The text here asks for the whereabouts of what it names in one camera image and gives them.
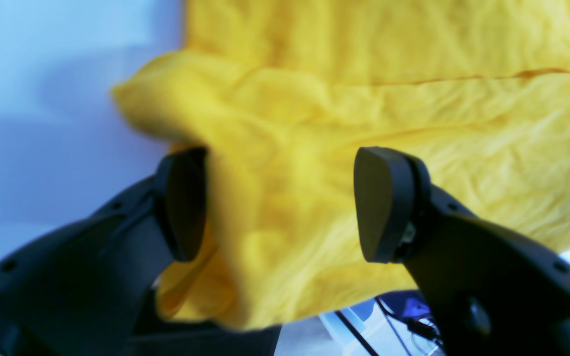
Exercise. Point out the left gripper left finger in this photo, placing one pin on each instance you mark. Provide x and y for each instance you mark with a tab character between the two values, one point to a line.
79	290

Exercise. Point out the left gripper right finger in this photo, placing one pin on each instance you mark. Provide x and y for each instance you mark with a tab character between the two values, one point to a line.
490	290

